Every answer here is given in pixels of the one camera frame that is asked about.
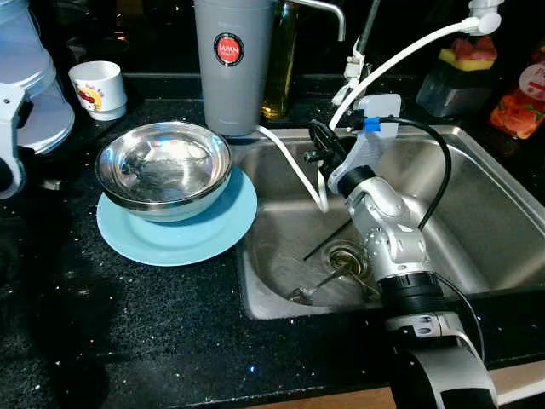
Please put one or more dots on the stainless steel sink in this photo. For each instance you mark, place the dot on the stainless steel sink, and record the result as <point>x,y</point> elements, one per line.
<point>485,204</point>

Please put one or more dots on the large white plastic container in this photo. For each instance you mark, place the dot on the large white plastic container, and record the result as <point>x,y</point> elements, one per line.
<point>34,68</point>

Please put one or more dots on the white printed cup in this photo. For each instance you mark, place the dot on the white printed cup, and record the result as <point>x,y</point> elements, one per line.
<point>98,89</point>

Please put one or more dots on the thin black stick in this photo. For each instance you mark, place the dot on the thin black stick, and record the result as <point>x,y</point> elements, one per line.
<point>328,239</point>

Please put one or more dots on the metal spoon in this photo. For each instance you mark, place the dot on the metal spoon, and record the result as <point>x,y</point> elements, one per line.
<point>311,291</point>

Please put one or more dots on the orange dish soap bottle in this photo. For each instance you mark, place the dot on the orange dish soap bottle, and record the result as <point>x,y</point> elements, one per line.
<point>519,111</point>

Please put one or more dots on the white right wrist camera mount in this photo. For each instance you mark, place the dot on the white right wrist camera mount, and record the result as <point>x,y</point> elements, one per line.
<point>375,141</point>

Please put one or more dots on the metal sink drain strainer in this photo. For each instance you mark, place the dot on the metal sink drain strainer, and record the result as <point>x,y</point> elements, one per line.
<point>347,258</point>

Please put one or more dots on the grey water filter canister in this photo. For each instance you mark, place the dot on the grey water filter canister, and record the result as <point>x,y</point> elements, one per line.
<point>234,85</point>

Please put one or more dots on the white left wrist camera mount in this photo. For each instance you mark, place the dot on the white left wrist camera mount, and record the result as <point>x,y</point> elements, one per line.
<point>10,128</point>

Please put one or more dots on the chrome kitchen faucet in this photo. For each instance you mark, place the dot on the chrome kitchen faucet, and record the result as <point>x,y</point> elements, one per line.
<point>368,25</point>

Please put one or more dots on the chrome water filter spout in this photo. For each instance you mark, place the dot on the chrome water filter spout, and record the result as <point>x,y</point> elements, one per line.
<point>336,13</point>

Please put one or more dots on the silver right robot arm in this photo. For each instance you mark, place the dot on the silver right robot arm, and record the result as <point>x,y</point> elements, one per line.
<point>387,230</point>

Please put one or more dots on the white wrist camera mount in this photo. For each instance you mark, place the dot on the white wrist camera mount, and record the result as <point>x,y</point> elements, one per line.
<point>375,141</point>
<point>10,128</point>

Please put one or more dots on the light blue plate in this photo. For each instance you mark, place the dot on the light blue plate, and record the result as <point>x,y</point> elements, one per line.
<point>183,243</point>

